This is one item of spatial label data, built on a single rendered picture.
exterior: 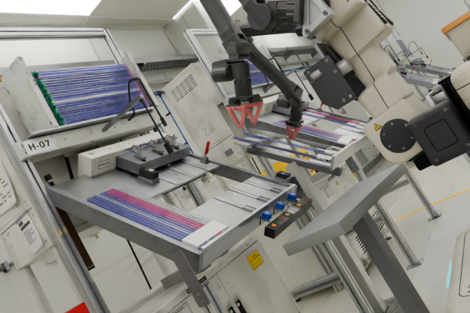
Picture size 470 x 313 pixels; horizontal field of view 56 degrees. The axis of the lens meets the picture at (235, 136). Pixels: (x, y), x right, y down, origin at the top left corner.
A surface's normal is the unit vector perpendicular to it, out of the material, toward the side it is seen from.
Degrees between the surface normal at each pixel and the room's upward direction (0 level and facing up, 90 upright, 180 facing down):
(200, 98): 90
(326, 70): 90
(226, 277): 90
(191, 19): 90
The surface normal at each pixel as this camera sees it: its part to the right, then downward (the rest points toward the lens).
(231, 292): 0.69, -0.48
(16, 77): -0.52, 0.20
